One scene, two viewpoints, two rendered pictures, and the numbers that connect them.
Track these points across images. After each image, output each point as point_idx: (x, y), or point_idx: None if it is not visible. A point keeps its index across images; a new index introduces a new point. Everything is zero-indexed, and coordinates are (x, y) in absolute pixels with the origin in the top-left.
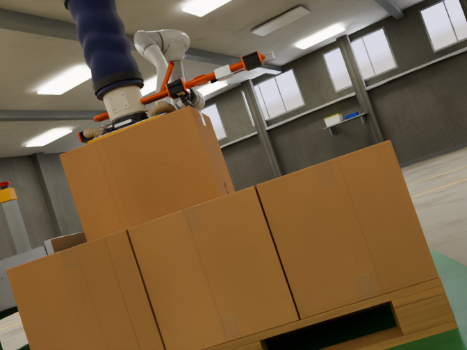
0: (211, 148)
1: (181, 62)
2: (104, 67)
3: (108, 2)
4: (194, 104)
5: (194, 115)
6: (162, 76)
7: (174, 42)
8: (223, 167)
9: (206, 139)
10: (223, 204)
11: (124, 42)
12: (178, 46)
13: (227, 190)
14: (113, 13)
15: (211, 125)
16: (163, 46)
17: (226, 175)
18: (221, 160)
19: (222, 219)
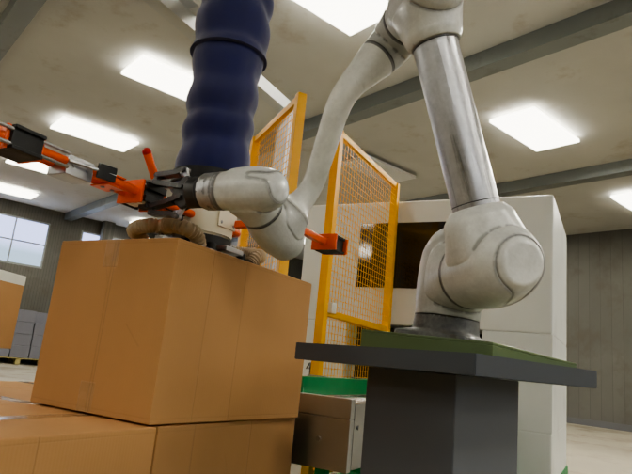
0: (93, 311)
1: (427, 47)
2: None
3: (195, 65)
4: (207, 207)
5: (70, 255)
6: (319, 125)
7: (394, 10)
8: (125, 354)
9: (85, 294)
10: None
11: (183, 125)
12: (401, 15)
13: (87, 399)
14: (194, 80)
15: (165, 259)
16: (390, 32)
17: (129, 371)
18: (132, 337)
19: None
